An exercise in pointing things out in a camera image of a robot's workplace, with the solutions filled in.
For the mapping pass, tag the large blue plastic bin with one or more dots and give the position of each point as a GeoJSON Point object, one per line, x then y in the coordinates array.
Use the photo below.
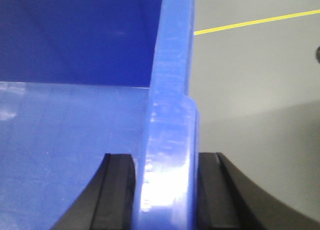
{"type": "Point", "coordinates": [83, 78]}

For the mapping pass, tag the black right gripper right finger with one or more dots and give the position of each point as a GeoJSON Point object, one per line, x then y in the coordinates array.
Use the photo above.
{"type": "Point", "coordinates": [228, 200]}

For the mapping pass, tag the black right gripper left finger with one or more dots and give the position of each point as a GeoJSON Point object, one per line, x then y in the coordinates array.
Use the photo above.
{"type": "Point", "coordinates": [107, 201]}

